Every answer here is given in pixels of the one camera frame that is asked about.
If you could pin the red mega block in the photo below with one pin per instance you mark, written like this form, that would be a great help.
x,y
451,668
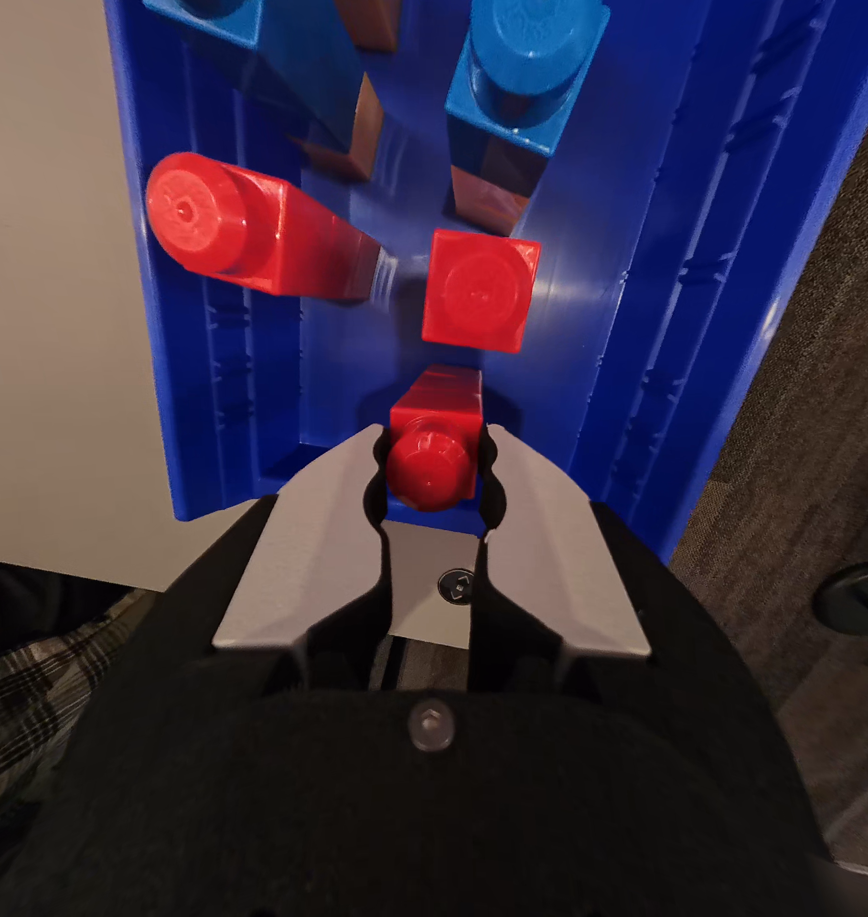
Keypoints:
x,y
262,229
477,294
434,465

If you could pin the blue plastic bin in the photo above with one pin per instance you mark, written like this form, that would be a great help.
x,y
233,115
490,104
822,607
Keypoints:
x,y
620,215

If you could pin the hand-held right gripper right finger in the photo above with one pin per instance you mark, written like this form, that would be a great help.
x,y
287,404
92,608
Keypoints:
x,y
563,566

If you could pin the black chair base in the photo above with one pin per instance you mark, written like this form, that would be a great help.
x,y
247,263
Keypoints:
x,y
860,598

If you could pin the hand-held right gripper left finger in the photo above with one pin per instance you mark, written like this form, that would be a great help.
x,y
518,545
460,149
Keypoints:
x,y
312,559

